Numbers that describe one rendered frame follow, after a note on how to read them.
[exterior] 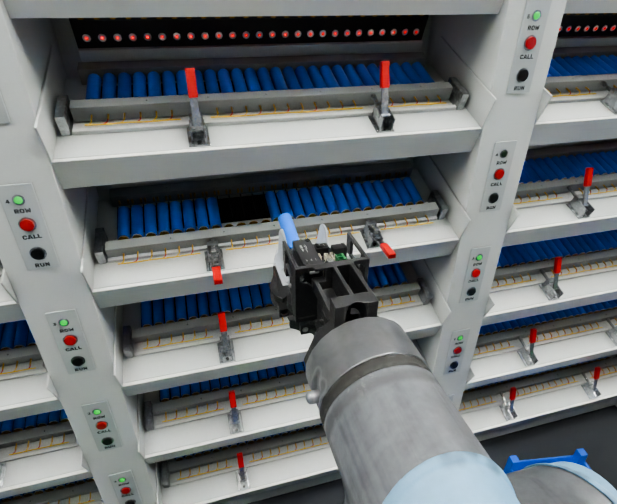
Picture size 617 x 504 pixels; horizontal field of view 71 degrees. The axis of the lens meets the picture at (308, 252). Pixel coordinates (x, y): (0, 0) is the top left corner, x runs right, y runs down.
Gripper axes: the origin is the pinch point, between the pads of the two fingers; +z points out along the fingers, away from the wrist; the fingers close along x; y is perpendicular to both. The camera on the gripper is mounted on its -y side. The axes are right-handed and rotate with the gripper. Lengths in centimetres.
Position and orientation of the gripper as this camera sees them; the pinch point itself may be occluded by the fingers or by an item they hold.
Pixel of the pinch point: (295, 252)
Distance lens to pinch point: 53.3
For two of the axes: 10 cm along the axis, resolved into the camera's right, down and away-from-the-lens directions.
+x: -9.6, 1.4, -2.3
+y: 0.1, -8.5, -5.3
